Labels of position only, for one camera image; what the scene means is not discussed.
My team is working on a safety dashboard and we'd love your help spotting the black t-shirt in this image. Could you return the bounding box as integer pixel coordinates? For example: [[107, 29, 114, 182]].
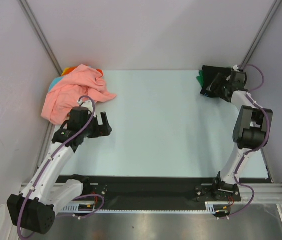
[[199, 65, 232, 98]]

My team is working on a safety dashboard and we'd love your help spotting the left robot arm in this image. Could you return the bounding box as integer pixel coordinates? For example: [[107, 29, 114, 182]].
[[7, 106, 112, 235]]

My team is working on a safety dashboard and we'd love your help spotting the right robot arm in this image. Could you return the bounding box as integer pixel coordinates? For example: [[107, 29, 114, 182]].
[[208, 70, 273, 201]]

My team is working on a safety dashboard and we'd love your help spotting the folded green t-shirt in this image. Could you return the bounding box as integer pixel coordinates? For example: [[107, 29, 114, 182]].
[[196, 70, 205, 87]]

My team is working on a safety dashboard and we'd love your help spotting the pink t-shirt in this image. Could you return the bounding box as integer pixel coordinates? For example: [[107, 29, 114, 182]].
[[41, 64, 117, 125]]

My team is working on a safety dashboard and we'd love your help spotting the light blue t-shirt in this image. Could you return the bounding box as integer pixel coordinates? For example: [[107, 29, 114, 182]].
[[48, 76, 64, 92]]

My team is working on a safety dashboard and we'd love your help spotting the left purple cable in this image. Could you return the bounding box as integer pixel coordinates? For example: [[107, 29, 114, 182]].
[[17, 95, 106, 238]]

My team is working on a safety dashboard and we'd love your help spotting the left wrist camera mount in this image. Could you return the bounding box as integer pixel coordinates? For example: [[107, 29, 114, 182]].
[[77, 100, 94, 112]]

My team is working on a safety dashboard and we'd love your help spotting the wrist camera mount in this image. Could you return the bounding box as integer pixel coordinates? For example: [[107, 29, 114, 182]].
[[77, 100, 94, 112], [226, 65, 243, 82]]

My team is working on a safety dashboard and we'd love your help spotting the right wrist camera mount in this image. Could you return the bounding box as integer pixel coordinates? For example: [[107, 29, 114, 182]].
[[226, 65, 243, 82]]

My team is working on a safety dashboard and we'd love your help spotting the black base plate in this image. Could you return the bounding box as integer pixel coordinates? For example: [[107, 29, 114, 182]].
[[55, 175, 274, 211]]

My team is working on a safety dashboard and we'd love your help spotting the right aluminium frame post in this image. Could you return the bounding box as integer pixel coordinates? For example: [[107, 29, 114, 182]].
[[239, 0, 282, 70]]

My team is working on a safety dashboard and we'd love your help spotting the aluminium frame post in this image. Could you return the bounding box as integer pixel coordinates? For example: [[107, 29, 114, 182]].
[[17, 0, 63, 75], [239, 0, 282, 70]]

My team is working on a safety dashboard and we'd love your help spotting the aluminium front rail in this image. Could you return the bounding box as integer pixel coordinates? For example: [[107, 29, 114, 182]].
[[15, 182, 282, 204]]

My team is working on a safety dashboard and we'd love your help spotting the grey slotted cable duct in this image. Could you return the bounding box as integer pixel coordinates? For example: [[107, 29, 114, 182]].
[[60, 201, 228, 214]]

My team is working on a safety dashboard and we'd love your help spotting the left aluminium frame post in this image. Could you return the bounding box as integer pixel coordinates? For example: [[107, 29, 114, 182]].
[[17, 0, 63, 75]]

